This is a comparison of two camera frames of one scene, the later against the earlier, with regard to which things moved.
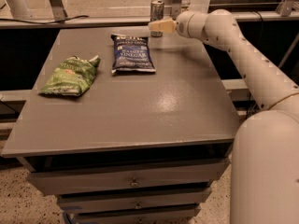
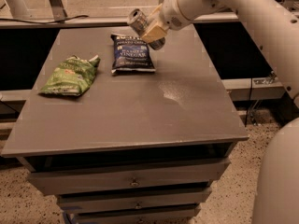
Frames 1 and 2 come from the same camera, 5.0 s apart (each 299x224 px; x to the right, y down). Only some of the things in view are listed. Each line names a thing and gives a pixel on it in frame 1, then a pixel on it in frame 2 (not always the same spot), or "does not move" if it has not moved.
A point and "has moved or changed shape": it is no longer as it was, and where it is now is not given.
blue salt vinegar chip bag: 131,54 does not move
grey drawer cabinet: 126,126 does not move
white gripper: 181,24 → 172,13
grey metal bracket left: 57,7 does not move
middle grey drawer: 151,201 does not move
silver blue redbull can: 157,11 has moved or changed shape
